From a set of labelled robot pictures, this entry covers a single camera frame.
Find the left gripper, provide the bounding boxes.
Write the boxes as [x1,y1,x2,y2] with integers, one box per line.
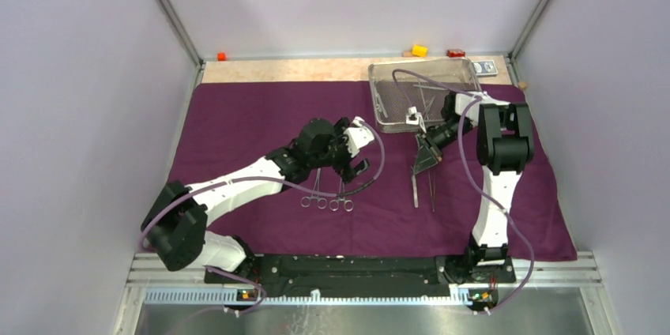
[309,118,370,183]

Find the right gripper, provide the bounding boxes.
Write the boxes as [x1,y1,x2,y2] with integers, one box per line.
[413,117,473,175]

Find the steel curved tweezers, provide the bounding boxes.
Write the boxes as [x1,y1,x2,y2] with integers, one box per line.
[411,174,419,209]

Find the steel needle holder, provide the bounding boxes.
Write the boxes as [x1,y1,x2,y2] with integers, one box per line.
[428,171,436,213]

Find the steel hemostat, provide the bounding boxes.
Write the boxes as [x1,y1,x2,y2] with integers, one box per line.
[328,180,354,212]

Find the steel forceps clamp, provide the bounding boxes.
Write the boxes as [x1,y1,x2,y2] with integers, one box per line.
[300,168,328,209]

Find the metal mesh instrument tray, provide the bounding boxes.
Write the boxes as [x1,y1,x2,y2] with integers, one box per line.
[368,58,480,134]

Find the blue playing card deck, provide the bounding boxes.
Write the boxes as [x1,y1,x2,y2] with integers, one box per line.
[472,60,499,77]

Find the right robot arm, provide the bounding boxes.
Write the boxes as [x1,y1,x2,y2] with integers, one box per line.
[412,92,535,281]

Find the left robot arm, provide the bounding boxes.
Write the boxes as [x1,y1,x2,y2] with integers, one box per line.
[140,117,380,282]

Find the red small block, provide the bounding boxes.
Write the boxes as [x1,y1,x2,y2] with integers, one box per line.
[446,48,466,58]

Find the yellow small block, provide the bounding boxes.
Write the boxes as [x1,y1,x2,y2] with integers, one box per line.
[411,44,428,58]

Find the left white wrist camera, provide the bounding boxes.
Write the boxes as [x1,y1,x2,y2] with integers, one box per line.
[344,116,375,158]

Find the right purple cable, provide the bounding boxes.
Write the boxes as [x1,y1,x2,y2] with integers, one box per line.
[391,68,536,315]

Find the purple cable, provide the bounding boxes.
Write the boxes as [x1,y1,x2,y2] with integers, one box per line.
[137,120,386,318]
[391,68,536,315]

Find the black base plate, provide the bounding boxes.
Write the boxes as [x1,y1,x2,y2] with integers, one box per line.
[204,254,517,298]

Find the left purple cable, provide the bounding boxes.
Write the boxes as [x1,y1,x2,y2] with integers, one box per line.
[137,120,386,318]

